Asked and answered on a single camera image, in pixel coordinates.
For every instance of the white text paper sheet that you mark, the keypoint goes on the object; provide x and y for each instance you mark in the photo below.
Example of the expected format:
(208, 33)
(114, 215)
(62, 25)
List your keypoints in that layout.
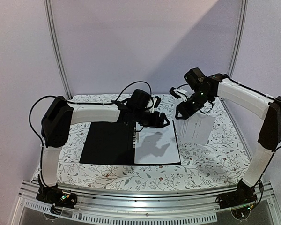
(157, 146)

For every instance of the right aluminium frame post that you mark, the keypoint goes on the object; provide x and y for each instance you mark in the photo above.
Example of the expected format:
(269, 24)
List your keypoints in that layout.
(235, 15)

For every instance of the perforated white cable tray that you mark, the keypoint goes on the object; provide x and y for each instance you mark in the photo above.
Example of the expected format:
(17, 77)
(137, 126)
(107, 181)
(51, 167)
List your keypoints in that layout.
(39, 214)

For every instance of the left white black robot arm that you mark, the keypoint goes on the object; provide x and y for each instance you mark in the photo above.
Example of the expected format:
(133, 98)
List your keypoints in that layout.
(55, 126)

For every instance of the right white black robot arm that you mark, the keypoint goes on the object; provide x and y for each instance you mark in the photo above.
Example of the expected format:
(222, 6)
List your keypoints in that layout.
(267, 108)

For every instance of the aluminium frame post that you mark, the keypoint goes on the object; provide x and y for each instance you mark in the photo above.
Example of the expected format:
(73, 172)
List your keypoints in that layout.
(235, 15)
(56, 48)

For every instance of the black clip folder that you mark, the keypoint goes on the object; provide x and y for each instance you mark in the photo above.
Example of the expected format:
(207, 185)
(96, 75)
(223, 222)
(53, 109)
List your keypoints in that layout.
(109, 144)

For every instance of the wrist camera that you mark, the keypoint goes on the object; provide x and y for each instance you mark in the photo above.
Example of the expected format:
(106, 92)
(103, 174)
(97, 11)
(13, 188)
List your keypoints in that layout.
(194, 79)
(141, 101)

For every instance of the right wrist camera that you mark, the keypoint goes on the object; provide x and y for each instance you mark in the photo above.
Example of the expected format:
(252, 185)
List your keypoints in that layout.
(194, 79)

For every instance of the left aluminium frame post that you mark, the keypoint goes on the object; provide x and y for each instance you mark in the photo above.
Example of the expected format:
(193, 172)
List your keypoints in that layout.
(56, 48)

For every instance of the floral patterned tablecloth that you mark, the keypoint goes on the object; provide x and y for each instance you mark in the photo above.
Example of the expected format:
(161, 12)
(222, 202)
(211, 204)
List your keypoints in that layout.
(220, 162)

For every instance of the silver folder clip mechanism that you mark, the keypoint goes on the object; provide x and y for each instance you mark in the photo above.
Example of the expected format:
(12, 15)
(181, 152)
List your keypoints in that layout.
(135, 137)

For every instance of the aluminium mounting rail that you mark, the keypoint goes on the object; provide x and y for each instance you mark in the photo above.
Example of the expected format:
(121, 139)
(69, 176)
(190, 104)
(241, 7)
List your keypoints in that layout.
(199, 200)

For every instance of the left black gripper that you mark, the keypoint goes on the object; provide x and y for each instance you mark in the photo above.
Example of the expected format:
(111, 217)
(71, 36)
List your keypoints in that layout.
(155, 123)

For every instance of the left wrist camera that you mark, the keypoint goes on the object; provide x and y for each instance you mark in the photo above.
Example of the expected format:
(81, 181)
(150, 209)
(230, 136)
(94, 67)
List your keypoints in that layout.
(141, 101)

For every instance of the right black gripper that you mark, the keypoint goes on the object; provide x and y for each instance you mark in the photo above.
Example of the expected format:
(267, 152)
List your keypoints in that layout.
(186, 108)

